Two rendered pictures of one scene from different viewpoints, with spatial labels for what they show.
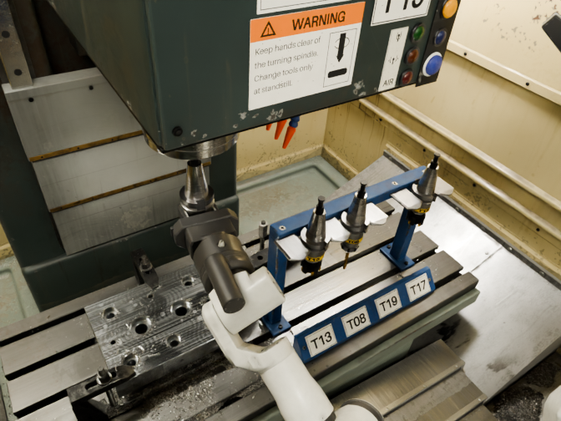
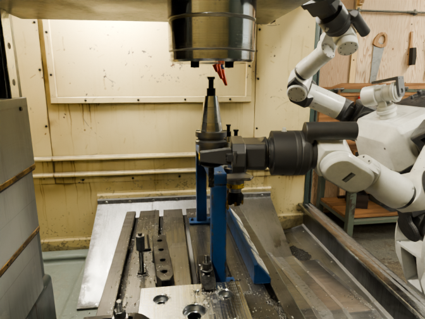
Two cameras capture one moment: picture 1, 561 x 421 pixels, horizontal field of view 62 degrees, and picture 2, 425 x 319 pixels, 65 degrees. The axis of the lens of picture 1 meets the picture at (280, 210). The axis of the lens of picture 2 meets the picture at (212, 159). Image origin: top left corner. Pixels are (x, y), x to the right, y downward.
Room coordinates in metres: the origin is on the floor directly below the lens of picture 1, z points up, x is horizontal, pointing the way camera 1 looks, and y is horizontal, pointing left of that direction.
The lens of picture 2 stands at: (0.36, 0.73, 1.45)
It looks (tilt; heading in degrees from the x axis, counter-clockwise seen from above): 13 degrees down; 298
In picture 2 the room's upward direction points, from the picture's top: straight up
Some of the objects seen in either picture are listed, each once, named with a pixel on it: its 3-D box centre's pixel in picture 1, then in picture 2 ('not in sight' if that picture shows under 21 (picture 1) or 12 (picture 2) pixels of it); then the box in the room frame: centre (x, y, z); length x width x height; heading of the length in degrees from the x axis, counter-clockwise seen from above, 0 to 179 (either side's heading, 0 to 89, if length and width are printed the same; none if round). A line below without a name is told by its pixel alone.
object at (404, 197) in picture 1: (407, 200); not in sight; (0.88, -0.30, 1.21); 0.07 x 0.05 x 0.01; 36
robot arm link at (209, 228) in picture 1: (214, 244); (261, 151); (0.58, 0.11, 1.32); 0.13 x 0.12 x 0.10; 117
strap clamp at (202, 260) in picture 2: not in sight; (206, 281); (0.72, 0.09, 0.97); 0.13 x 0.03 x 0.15; 126
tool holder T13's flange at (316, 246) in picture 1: (315, 239); (235, 171); (0.72, -0.08, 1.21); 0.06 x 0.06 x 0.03
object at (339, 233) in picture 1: (335, 230); not in sight; (0.75, -0.12, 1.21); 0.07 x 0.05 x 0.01; 36
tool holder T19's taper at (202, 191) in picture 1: (195, 178); (210, 113); (0.67, 0.16, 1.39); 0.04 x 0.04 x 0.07
